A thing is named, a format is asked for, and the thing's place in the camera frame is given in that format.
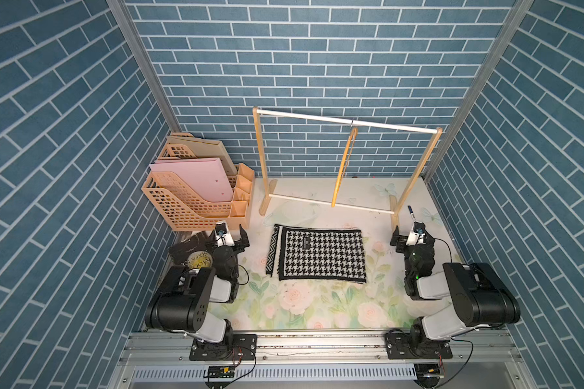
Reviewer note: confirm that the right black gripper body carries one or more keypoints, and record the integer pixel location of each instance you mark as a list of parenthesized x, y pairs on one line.
[(399, 239)]

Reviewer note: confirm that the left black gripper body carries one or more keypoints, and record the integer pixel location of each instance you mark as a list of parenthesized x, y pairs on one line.
[(241, 241)]

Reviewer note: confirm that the black white houndstooth scarf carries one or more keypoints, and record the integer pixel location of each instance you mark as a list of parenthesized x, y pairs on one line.
[(297, 253)]

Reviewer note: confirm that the wooden clothes hanger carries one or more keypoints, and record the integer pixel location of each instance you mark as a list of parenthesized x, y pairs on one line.
[(344, 163)]

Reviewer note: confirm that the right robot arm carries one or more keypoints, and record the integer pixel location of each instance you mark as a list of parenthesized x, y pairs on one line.
[(479, 298)]

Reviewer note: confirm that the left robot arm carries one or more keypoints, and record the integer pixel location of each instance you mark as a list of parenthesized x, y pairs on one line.
[(205, 270)]

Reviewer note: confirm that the floral table mat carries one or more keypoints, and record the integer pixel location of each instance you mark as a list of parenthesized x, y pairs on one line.
[(264, 302)]

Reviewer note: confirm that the wooden clothes rack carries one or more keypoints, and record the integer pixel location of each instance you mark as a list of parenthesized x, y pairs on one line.
[(396, 204)]

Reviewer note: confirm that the pink file folder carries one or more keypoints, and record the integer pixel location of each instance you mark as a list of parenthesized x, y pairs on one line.
[(206, 176)]

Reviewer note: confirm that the peach plastic file organizer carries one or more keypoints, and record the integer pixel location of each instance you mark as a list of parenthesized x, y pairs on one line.
[(183, 209)]

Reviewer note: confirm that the beige file folder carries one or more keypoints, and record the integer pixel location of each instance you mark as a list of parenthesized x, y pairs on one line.
[(203, 148)]

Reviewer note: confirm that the small green circuit board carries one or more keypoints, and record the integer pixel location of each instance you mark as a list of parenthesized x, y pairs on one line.
[(220, 372)]

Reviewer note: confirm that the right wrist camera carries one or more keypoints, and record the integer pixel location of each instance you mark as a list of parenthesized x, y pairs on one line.
[(417, 234)]

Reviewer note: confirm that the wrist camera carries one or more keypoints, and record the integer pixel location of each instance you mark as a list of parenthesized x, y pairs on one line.
[(223, 235), (417, 234)]

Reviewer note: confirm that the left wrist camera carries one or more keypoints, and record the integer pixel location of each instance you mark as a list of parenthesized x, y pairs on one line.
[(223, 235)]

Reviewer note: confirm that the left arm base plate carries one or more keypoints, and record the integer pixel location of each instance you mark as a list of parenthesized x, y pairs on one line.
[(240, 347)]

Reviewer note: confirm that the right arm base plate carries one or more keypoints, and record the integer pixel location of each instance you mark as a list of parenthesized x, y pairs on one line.
[(403, 346)]

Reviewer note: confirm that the aluminium mounting rail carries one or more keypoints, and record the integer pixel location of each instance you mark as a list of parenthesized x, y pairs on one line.
[(324, 359)]

